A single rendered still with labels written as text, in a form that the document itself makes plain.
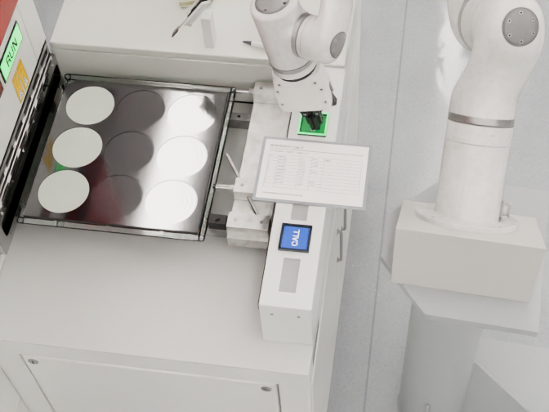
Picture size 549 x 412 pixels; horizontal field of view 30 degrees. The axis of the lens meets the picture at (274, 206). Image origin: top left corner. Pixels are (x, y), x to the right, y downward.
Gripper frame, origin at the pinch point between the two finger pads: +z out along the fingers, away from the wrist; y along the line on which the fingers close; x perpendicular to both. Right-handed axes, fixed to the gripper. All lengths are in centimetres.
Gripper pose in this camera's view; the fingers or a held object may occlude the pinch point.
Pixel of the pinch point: (314, 118)
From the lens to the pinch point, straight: 197.7
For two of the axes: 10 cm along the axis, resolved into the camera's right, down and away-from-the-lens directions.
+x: 1.4, -8.3, 5.4
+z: 2.5, 5.5, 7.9
